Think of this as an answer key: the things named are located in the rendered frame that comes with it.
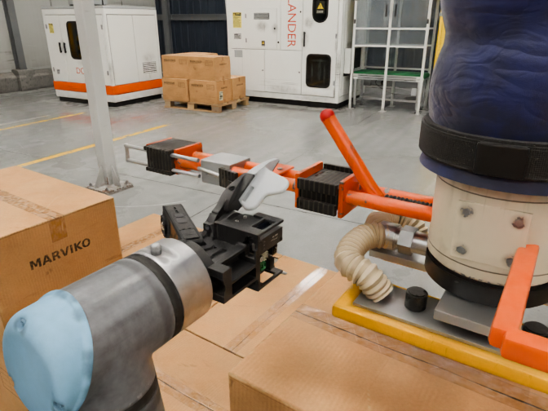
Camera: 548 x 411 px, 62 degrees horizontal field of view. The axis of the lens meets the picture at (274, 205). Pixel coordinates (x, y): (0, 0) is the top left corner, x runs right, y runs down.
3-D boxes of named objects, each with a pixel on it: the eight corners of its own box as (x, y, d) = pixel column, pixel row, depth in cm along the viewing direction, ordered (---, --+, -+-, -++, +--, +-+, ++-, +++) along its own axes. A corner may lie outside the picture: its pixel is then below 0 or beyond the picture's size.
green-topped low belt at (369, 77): (426, 109, 804) (430, 72, 780) (419, 114, 762) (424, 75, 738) (358, 103, 860) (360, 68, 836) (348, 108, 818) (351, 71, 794)
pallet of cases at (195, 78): (249, 104, 853) (248, 54, 818) (218, 113, 769) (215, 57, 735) (197, 99, 906) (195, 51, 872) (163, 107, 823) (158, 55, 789)
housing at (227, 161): (252, 179, 86) (251, 156, 84) (229, 189, 81) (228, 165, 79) (223, 173, 90) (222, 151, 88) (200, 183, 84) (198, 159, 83)
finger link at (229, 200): (264, 190, 58) (232, 246, 55) (254, 187, 59) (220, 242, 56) (251, 167, 55) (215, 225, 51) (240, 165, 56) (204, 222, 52)
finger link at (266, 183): (308, 166, 58) (276, 225, 54) (270, 158, 61) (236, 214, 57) (302, 150, 56) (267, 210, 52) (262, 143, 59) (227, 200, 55)
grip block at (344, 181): (364, 201, 76) (367, 167, 74) (339, 220, 68) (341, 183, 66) (320, 191, 80) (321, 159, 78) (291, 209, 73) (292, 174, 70)
